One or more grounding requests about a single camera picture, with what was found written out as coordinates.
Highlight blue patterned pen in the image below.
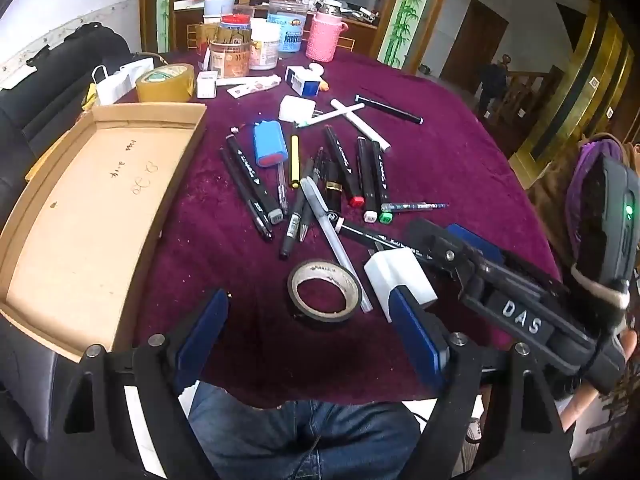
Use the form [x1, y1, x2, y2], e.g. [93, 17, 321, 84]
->
[380, 202, 450, 213]

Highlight white paper bag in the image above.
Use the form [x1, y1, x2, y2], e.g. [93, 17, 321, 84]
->
[91, 57, 155, 107]

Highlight brown packing tape roll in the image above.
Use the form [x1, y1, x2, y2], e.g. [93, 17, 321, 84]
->
[136, 63, 196, 104]

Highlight gold carton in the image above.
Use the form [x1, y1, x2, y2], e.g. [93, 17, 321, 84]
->
[194, 23, 222, 57]

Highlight maroon velvet tablecloth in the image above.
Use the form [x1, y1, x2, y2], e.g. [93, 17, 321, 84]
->
[117, 50, 563, 411]

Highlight black gel pen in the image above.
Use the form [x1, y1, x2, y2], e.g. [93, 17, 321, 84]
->
[298, 147, 325, 242]
[279, 159, 315, 261]

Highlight black marker light-blue ends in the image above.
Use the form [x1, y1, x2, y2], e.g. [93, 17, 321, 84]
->
[355, 93, 424, 125]

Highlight shallow cardboard tray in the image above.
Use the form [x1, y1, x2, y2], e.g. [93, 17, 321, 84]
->
[0, 102, 208, 363]

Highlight black gold lipstick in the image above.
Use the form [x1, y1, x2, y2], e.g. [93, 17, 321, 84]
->
[324, 160, 344, 211]

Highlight frosted clear gel pen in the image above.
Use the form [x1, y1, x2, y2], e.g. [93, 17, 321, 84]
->
[300, 177, 374, 312]

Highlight blue battery pack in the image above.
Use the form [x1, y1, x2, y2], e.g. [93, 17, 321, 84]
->
[253, 121, 290, 167]

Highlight purple bag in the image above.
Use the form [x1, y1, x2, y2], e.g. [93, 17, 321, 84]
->
[566, 139, 633, 261]

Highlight white plastic block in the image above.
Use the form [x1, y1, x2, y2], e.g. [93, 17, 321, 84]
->
[363, 248, 437, 311]

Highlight clear jar orange label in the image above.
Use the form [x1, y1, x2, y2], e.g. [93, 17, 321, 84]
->
[209, 39, 251, 79]

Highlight black marker white cap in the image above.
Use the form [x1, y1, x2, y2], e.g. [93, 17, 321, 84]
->
[335, 216, 433, 260]
[355, 137, 377, 224]

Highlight person's right forearm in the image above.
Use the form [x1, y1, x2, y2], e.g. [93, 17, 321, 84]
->
[554, 382, 608, 433]

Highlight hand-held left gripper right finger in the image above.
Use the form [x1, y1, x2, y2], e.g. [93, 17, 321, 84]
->
[387, 285, 573, 480]

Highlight black marker green cap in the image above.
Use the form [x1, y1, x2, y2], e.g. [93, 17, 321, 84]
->
[370, 140, 394, 225]

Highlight white plastic jar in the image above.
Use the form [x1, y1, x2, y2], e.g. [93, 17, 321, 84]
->
[248, 19, 282, 71]

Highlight brown wooden door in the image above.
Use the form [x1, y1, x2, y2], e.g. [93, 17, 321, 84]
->
[439, 0, 509, 96]

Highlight black marker red cap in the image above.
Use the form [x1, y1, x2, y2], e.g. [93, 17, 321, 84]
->
[323, 125, 365, 209]

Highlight black marker grey cap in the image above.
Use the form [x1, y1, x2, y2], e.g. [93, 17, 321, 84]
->
[225, 134, 284, 224]

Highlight thick white marker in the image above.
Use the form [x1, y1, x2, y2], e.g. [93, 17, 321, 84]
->
[330, 98, 392, 151]

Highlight white and light-blue cup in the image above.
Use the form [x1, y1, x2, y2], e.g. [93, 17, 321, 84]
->
[203, 0, 236, 25]

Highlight white cream tube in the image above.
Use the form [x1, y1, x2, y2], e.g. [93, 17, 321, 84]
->
[215, 74, 279, 92]

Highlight large clear jar blue label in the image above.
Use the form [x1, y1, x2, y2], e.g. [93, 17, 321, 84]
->
[267, 0, 309, 54]

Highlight pink knit-covered bottle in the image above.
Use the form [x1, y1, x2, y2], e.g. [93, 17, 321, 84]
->
[306, 1, 349, 63]

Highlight wooden cabinet with bamboo panels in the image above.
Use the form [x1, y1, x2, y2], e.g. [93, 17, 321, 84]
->
[139, 0, 458, 73]

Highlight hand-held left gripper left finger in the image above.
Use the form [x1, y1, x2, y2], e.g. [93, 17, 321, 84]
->
[42, 289, 231, 480]

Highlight blue and white box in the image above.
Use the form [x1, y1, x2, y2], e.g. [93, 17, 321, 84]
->
[284, 65, 322, 97]

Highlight red-lidded jar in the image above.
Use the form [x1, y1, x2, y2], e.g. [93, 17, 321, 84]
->
[219, 14, 254, 43]

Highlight thin clear pen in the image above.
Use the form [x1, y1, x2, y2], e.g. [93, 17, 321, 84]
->
[276, 162, 290, 217]

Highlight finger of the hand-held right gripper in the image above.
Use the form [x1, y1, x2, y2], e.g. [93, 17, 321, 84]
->
[446, 223, 561, 283]
[402, 218, 483, 286]

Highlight golden arch frame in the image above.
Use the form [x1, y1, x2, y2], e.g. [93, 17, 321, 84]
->
[509, 0, 636, 183]

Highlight person's right hand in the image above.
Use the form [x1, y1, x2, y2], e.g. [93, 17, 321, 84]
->
[618, 331, 640, 378]

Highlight white power adapter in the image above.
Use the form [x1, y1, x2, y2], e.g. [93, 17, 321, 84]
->
[278, 95, 317, 124]

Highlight slim black pen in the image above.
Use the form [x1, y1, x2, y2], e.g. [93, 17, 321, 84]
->
[219, 147, 275, 239]

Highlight thin white pen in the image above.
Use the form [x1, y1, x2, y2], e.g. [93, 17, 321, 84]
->
[295, 103, 366, 128]

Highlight black tape roll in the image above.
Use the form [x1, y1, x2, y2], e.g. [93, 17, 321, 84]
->
[287, 259, 363, 323]

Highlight small white box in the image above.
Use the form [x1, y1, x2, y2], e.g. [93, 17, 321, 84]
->
[196, 70, 219, 99]

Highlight wooden stair railing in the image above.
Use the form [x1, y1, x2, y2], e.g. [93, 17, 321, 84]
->
[500, 65, 566, 126]

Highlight person's legs in jeans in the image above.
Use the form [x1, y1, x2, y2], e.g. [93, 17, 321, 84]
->
[187, 381, 422, 480]

